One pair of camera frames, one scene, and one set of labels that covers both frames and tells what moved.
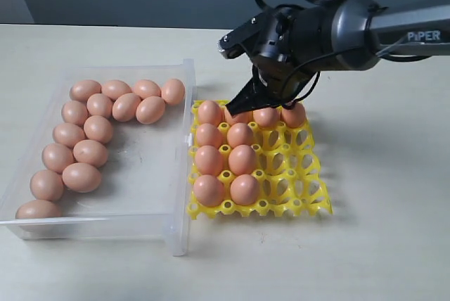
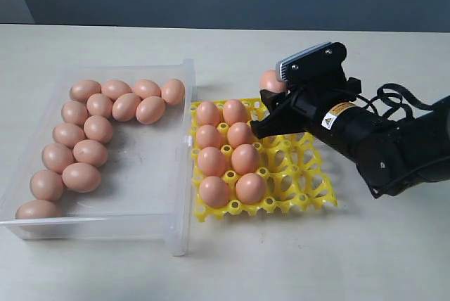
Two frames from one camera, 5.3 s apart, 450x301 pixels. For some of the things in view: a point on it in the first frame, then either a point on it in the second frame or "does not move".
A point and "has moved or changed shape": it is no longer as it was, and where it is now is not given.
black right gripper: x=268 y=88 to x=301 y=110
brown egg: x=266 y=117 has moved or changed shape
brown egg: x=91 y=152 does not move
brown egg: x=150 y=110 does not move
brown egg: x=209 y=112 does not move
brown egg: x=208 y=134 does not move
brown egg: x=146 y=88 does not move
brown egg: x=74 y=112 does not move
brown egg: x=242 y=159 does not move
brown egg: x=239 y=133 does not move
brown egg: x=209 y=190 has moved or changed shape
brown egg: x=244 y=189 has moved or changed shape
